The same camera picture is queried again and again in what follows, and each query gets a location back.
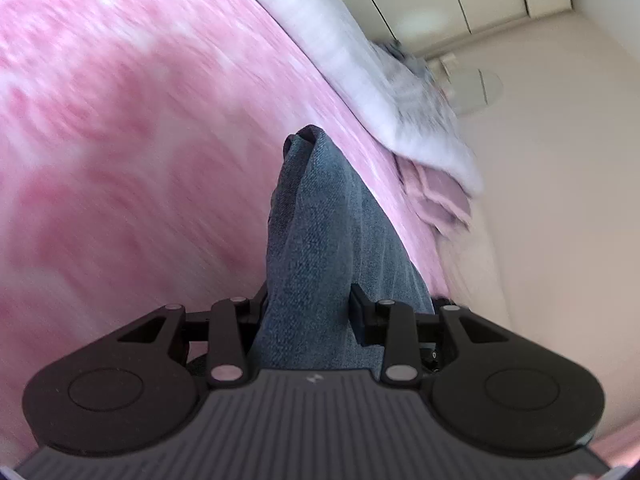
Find oval mirror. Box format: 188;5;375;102
447;69;503;113

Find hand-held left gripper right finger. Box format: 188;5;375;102
350;283;513;388

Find long white pillow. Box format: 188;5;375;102
435;210;516;331

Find blue denim jeans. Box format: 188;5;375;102
250;124;436;376

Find striped white quilt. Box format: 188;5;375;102
215;0;483;196

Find cream wardrobe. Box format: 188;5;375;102
315;0;586;58

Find purple pillow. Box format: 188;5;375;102
397;157;473;236

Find pink floral blanket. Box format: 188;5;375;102
0;0;451;480

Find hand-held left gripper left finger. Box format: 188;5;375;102
117;282;271;388

